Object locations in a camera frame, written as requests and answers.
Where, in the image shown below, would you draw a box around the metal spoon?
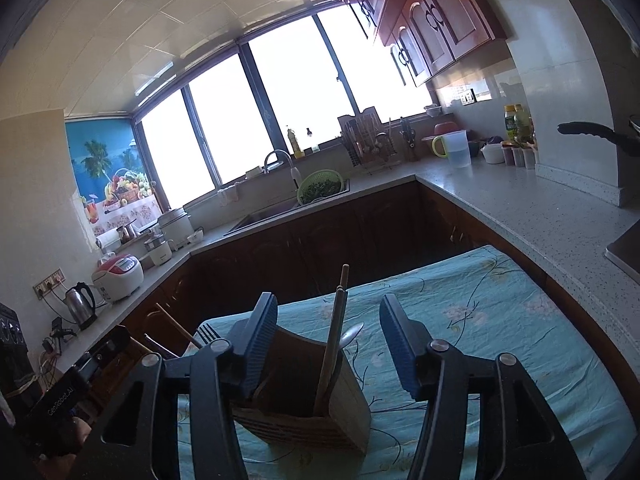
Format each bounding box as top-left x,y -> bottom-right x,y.
340,322 -> 365,351

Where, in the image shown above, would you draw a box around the steel stove top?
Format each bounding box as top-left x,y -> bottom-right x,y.
605,232 -> 640,283

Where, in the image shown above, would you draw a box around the single brown chopstick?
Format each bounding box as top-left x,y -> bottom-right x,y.
312,264 -> 350,416

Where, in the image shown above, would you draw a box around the knife holder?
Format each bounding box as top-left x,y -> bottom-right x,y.
398,117 -> 421,162

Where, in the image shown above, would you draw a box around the chrome kitchen faucet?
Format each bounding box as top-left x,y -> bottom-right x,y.
263,150 -> 301,191

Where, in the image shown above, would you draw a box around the row of spice jars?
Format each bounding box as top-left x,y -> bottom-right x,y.
501,142 -> 537,169

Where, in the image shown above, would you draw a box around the steel electric kettle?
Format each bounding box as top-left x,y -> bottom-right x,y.
64,281 -> 98,331

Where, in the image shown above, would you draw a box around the black pan handle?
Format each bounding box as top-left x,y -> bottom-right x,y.
557,121 -> 640,151

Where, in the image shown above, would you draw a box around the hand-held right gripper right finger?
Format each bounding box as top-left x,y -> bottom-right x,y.
379,294 -> 587,480

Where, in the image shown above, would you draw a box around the person's left hand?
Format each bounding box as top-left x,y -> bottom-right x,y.
60,417 -> 94,461

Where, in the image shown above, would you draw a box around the paper towel roll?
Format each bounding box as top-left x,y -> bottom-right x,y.
95,230 -> 123,252

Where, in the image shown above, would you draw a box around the kitchen window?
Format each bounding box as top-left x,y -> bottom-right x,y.
132,2 -> 433,206

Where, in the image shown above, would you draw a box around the tangled cables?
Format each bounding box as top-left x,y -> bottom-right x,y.
42,317 -> 77,361

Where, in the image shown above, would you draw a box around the black appliance with knobs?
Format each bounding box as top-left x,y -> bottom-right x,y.
0,302 -> 28,396

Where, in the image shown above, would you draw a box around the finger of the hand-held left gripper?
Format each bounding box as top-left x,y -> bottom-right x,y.
129,334 -> 177,361

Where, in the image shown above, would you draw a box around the green drink bottles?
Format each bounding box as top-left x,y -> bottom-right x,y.
502,104 -> 533,143

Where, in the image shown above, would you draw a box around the green floral tablecloth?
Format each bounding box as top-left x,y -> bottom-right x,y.
175,245 -> 637,480

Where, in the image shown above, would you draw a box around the clear pitcher green handle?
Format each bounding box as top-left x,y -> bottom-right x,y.
432,130 -> 472,168

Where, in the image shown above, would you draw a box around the white electric pot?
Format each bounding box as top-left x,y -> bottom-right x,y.
157,207 -> 194,250

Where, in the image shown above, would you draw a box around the dish rack with utensils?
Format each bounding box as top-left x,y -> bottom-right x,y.
337,107 -> 396,166

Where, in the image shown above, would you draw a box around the tropical fruit wall poster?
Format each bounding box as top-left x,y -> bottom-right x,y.
65,120 -> 168,238

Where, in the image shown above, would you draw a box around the wooden utensil holder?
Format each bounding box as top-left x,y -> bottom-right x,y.
231,325 -> 372,455

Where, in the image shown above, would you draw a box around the green colander with vegetables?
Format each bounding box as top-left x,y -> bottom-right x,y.
296,170 -> 346,206

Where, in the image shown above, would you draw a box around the red bowl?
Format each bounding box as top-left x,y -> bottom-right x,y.
422,121 -> 458,139

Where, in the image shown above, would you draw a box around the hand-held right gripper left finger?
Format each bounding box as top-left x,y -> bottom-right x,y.
82,292 -> 279,480

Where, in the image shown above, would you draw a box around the steel sink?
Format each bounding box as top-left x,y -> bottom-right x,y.
225,187 -> 351,236

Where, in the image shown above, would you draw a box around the wooden wall cabinets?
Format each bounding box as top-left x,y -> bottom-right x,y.
332,0 -> 508,88

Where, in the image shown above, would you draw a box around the white and red rice cooker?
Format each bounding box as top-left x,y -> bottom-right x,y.
91,254 -> 145,303

